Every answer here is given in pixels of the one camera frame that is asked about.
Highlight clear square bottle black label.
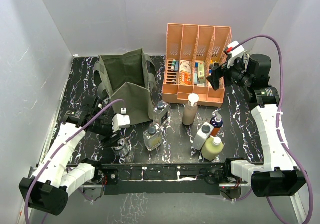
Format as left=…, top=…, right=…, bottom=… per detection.
left=153, top=101, right=169, bottom=130

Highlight red white snack packet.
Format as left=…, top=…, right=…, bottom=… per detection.
left=179, top=60, right=192, bottom=85

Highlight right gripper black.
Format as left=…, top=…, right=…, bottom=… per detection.
left=206, top=56, right=253, bottom=90

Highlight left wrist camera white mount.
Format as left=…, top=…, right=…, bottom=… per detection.
left=112, top=108, right=131, bottom=133

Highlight black front rail frame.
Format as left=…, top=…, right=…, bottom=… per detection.
left=74, top=159, right=251, bottom=196

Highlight dark blue orange pump bottle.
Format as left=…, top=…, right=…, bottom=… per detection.
left=210, top=113, right=223, bottom=137

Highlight purple cable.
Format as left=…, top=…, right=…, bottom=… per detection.
left=23, top=99, right=126, bottom=224
left=237, top=35, right=315, bottom=224

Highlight orange plastic file organizer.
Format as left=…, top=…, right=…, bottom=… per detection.
left=162, top=23, right=232, bottom=107

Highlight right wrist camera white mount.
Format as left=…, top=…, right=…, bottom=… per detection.
left=224, top=41, right=245, bottom=66

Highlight small blue tubes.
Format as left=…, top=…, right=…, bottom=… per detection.
left=170, top=59, right=179, bottom=72

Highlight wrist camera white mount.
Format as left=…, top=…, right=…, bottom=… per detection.
left=112, top=108, right=131, bottom=133
left=224, top=41, right=245, bottom=66

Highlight green white small box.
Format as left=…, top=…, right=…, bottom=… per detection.
left=193, top=61, right=206, bottom=87

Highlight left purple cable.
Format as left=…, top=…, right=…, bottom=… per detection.
left=23, top=99, right=126, bottom=224

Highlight olive green canvas bag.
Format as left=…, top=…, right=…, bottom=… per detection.
left=93, top=48, right=157, bottom=125

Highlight clear square bottle yellow liquid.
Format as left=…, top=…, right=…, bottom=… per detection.
left=143, top=124, right=163, bottom=151

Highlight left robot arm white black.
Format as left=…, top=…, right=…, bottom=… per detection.
left=19, top=96, right=130, bottom=223

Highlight brown pump bottle white top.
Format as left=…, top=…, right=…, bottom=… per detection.
left=182, top=93, right=200, bottom=126

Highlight pale yellow bottle white cap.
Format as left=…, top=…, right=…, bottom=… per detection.
left=201, top=136, right=224, bottom=160

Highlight small clear bottle white cap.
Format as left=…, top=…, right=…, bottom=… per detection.
left=112, top=138, right=130, bottom=157

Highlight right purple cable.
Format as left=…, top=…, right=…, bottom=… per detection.
left=237, top=35, right=315, bottom=224

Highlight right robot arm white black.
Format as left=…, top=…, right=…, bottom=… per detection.
left=207, top=54, right=306, bottom=197

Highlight white bottle grey cap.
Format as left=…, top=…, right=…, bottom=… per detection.
left=193, top=122, right=214, bottom=150

